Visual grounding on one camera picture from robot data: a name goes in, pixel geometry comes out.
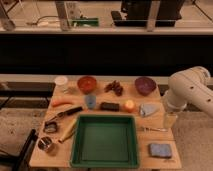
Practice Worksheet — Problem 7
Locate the black eraser block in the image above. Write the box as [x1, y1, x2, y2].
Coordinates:
[100, 102, 120, 111]

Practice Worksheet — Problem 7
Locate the orange carrot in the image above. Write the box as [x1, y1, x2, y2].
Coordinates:
[51, 100, 73, 107]

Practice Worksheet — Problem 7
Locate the white paper cup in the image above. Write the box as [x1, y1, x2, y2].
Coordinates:
[54, 76, 68, 90]

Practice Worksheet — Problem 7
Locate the blue plastic cup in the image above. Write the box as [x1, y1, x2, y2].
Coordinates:
[85, 94, 96, 110]

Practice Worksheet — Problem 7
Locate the red bowl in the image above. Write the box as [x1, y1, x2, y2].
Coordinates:
[77, 76, 97, 94]

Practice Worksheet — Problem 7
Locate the yellow apple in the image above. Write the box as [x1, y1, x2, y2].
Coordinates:
[124, 100, 136, 113]

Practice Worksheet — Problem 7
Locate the grey crumpled cloth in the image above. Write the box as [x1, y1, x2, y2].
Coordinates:
[139, 103, 159, 117]

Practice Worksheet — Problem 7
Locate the purple bowl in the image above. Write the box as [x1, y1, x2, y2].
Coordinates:
[135, 77, 156, 96]

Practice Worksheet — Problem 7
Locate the silver fork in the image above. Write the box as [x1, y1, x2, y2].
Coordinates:
[138, 127, 168, 132]

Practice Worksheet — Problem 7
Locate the small metal cup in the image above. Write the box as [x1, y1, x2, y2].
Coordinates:
[38, 136, 54, 153]

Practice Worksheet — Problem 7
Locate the green plastic tray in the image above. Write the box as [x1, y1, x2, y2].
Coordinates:
[70, 115, 140, 169]

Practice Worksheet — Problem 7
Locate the blue sponge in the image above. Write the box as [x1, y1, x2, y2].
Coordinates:
[148, 143, 172, 159]

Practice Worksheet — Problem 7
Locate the black chair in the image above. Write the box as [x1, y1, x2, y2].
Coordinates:
[12, 129, 38, 171]

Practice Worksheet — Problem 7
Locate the black metal clip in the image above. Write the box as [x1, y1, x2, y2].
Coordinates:
[44, 122, 58, 133]

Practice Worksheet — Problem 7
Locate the black handled knife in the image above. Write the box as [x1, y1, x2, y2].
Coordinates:
[48, 106, 83, 122]

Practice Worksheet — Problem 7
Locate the yellow banana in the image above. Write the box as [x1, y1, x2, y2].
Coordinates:
[58, 118, 77, 143]

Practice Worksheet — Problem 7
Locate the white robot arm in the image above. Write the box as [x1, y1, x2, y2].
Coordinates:
[162, 66, 213, 129]

